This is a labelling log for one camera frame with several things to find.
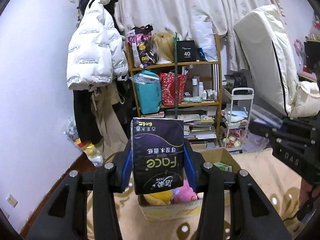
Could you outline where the green tissue pack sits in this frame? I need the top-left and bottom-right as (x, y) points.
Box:
(214, 162), (233, 172)

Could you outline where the pink strawberry bear plush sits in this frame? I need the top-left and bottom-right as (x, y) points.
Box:
(172, 179), (198, 204)

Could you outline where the yellow plush zipper pouch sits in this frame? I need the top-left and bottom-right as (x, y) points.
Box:
(143, 190), (174, 206)

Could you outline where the dark purple tissue pack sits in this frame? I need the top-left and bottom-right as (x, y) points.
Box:
(131, 118), (184, 195)

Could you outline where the person's hand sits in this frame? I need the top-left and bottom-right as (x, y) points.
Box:
(299, 178), (317, 207)

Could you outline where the beige patterned blanket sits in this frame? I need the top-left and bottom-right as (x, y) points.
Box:
(86, 147), (311, 240)

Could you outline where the cardboard box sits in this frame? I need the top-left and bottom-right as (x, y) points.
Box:
(138, 146), (240, 222)

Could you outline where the white utility cart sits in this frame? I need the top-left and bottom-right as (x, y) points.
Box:
(219, 86), (254, 154)

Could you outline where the plastic bag of toys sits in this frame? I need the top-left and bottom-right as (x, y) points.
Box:
(63, 119), (104, 167)

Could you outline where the black coat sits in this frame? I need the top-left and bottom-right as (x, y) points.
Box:
(73, 90), (102, 145)

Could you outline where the beige coat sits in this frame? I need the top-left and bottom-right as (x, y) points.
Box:
(91, 82), (128, 160)

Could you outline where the stack of books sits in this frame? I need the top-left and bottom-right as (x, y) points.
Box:
(180, 114), (216, 140)

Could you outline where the cream folded mattress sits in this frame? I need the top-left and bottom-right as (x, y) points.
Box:
(234, 4), (319, 118)

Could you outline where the wooden bookshelf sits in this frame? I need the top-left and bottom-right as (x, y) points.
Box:
(126, 34), (222, 143)

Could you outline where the red patterned gift bag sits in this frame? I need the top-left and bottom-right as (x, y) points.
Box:
(159, 73), (188, 107)

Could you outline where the black box with 40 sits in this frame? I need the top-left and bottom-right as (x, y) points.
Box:
(177, 40), (196, 62)

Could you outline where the teal shopping bag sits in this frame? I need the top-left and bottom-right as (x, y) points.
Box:
(132, 70), (162, 114)

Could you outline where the green pole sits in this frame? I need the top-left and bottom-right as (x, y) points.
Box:
(174, 32), (179, 120)

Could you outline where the white puffer jacket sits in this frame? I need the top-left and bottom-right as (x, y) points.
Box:
(66, 0), (129, 92)

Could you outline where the blonde wig on stand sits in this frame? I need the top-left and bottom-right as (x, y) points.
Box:
(151, 32), (174, 64)

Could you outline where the purple printed bag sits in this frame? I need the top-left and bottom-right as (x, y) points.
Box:
(127, 24), (155, 68)

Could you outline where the floral curtain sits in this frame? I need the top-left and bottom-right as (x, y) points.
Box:
(115, 0), (282, 71)

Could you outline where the wall socket upper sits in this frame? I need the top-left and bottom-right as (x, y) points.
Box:
(7, 194), (18, 208)

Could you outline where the wall socket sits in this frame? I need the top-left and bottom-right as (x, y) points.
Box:
(7, 194), (18, 208)
(1, 208), (10, 219)

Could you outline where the wall socket lower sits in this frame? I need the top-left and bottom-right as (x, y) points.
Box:
(1, 208), (10, 219)

